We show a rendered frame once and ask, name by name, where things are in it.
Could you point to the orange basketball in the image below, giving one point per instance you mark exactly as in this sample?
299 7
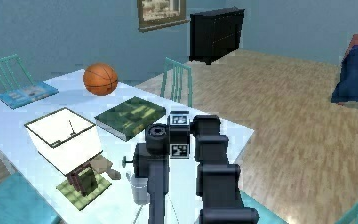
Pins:
100 79

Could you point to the black cabinet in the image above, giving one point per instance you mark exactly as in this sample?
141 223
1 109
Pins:
215 35

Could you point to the grey mug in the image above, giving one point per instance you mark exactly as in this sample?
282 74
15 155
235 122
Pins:
139 190

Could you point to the green hardcover book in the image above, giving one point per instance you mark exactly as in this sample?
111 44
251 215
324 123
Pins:
130 116

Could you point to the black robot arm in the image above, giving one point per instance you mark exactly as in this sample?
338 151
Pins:
217 180

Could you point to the white shade table lamp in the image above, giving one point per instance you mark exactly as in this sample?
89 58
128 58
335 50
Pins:
65 140

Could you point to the brown framed wall picture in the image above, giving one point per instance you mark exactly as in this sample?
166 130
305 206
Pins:
162 11

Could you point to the blue bed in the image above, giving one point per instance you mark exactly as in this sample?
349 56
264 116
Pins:
353 80

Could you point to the blue flat book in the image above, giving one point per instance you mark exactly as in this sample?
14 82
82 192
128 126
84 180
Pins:
28 94

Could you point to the white table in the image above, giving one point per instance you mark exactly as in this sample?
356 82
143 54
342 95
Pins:
17 116

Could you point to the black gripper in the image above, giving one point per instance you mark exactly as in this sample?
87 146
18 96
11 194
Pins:
157 138

